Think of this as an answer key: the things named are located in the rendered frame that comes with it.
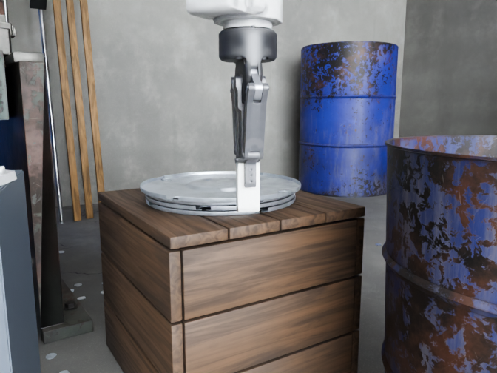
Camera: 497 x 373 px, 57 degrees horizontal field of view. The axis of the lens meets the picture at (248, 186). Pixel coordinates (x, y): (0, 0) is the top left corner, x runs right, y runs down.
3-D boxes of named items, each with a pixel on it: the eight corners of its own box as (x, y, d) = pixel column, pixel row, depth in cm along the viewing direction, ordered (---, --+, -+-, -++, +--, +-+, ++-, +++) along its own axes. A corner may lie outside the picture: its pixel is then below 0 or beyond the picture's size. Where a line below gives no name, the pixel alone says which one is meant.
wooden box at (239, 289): (358, 381, 89) (366, 206, 83) (175, 459, 69) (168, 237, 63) (249, 306, 123) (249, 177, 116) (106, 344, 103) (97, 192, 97)
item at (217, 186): (200, 171, 103) (200, 167, 103) (323, 181, 89) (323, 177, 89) (104, 192, 78) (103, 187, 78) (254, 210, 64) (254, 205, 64)
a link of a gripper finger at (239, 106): (262, 76, 60) (265, 75, 58) (262, 162, 61) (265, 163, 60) (234, 75, 59) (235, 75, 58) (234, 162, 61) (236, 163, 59)
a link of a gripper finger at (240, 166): (258, 160, 62) (259, 160, 61) (258, 210, 63) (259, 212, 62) (237, 160, 61) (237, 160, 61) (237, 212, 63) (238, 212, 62)
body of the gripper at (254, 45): (285, 25, 55) (284, 103, 57) (268, 35, 64) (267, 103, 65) (223, 22, 54) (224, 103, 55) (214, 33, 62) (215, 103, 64)
